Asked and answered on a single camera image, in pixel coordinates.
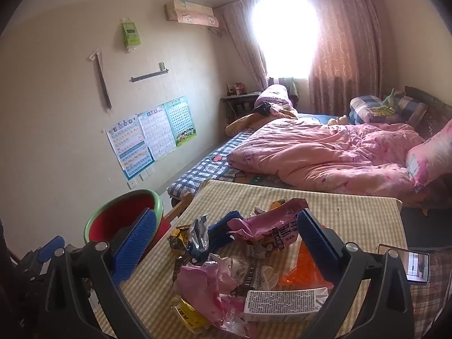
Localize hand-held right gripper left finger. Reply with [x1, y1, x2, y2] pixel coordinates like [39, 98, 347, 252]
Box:
[46, 208, 158, 339]

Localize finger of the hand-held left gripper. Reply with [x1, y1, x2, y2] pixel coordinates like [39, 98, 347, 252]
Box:
[12, 236, 67, 290]

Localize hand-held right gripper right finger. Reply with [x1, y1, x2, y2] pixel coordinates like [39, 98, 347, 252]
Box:
[296, 209, 414, 339]

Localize orange plastic bag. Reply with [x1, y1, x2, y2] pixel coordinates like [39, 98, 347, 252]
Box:
[279, 235, 334, 292]

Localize red basin with green rim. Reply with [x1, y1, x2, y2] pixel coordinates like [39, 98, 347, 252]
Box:
[84, 190, 173, 251]

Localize yellow black snack wrapper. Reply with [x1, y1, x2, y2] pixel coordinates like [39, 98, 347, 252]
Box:
[167, 225, 194, 252]

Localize large pink food bag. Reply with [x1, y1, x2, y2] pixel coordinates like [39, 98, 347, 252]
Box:
[228, 198, 309, 251]

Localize silver foil wrapper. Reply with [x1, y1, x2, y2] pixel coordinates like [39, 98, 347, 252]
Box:
[185, 215, 212, 265]

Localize white box with black text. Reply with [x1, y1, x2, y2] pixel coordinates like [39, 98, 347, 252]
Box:
[244, 287, 329, 323]

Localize pink plastic wrapper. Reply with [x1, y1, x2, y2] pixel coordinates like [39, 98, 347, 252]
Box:
[173, 261, 248, 329]

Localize yellow red snack wrapper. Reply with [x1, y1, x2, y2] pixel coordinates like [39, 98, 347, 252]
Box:
[171, 297, 212, 333]

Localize blue snack wrapper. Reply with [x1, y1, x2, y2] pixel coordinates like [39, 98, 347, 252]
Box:
[208, 211, 245, 246]

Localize clear plastic wrapper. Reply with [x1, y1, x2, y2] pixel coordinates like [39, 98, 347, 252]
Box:
[222, 320, 262, 339]

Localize smartphone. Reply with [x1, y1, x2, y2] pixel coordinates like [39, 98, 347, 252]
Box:
[377, 244, 431, 285]

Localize brown plaid cloth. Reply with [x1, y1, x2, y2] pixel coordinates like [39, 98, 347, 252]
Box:
[406, 251, 452, 339]

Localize tan blanket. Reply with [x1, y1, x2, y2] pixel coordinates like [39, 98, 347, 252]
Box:
[226, 108, 301, 136]

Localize pink floral pillow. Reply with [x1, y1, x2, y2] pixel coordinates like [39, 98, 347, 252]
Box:
[405, 118, 452, 193]

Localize dark clothes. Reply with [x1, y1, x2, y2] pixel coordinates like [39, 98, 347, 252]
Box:
[255, 102, 279, 115]

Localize checkered pillow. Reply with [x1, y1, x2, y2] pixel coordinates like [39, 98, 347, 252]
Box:
[349, 95, 387, 124]

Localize rolled pink quilt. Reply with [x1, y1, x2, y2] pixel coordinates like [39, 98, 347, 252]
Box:
[255, 84, 295, 114]

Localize green clothes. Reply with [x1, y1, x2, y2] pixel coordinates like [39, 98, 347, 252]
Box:
[282, 77, 299, 101]

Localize dark bedside table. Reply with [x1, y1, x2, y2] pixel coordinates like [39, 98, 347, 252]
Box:
[221, 92, 264, 121]

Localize green plush toy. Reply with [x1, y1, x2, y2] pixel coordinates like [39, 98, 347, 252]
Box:
[383, 88, 399, 108]

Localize blue plaid pillow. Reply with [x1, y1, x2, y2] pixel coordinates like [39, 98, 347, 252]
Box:
[392, 94, 428, 128]

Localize small red box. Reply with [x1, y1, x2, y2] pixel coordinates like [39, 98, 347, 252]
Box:
[227, 81, 248, 96]

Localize dark wooden headboard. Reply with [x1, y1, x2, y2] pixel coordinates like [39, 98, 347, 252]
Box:
[404, 85, 452, 138]

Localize pink curtain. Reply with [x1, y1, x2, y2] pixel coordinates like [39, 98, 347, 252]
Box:
[309, 0, 384, 117]
[215, 0, 271, 92]

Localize covered air conditioner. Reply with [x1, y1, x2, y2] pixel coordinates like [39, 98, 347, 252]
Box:
[164, 0, 221, 29]

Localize blue framed wall poster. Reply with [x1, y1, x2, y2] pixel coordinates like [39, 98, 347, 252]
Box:
[106, 115, 155, 181]

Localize white wall poster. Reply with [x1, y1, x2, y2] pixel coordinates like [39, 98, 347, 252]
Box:
[137, 104, 177, 160]

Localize green wall poster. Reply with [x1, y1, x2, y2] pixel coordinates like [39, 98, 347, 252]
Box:
[163, 95, 197, 148]

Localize metal wall rail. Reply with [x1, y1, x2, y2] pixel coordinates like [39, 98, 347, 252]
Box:
[130, 62, 169, 83]

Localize black stick on wall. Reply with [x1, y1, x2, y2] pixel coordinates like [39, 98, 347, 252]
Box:
[88, 47, 113, 112]

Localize green wall box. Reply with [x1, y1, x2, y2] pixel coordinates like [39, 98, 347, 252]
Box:
[121, 18, 141, 52]

